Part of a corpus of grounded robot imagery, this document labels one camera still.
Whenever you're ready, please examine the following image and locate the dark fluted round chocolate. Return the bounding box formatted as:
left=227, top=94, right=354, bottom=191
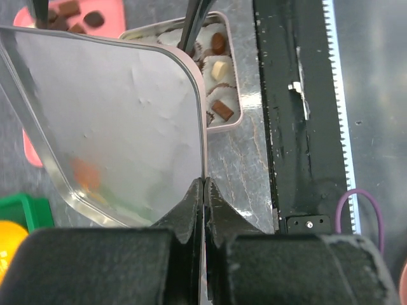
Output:
left=83, top=11, right=105, bottom=28

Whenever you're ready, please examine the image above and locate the green plastic bin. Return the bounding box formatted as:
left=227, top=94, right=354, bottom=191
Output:
left=0, top=193, right=55, bottom=233

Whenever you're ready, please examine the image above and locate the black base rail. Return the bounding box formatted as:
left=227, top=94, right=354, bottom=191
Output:
left=253, top=1, right=355, bottom=234

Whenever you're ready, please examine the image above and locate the brown oval chocolate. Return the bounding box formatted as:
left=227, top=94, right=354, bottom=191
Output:
left=211, top=32, right=226, bottom=55

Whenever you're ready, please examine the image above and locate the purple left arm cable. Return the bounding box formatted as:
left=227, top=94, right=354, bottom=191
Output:
left=335, top=189, right=385, bottom=255

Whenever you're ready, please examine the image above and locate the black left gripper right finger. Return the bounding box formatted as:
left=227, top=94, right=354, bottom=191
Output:
left=203, top=178, right=399, bottom=304

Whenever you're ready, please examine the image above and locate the yellow bowl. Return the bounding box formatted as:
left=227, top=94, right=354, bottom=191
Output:
left=0, top=220, right=29, bottom=281

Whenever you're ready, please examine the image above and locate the pink painted plate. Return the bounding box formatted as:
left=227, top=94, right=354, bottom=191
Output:
left=399, top=262, right=407, bottom=305

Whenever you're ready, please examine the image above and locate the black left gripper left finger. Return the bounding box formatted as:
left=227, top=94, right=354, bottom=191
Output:
left=1, top=179, right=204, bottom=304

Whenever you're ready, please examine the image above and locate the brown block chocolate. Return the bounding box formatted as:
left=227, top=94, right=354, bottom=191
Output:
left=58, top=0, right=81, bottom=18

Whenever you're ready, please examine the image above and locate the silver tin lid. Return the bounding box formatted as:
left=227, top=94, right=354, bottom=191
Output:
left=1, top=27, right=207, bottom=227

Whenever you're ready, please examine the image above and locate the brown bar chocolate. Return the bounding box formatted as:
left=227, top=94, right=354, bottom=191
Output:
left=212, top=100, right=234, bottom=121

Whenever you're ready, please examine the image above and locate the pink tray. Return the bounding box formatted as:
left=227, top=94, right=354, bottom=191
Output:
left=13, top=0, right=126, bottom=168

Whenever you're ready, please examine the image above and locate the pink chocolate tin box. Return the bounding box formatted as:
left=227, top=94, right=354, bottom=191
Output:
left=119, top=11, right=242, bottom=133

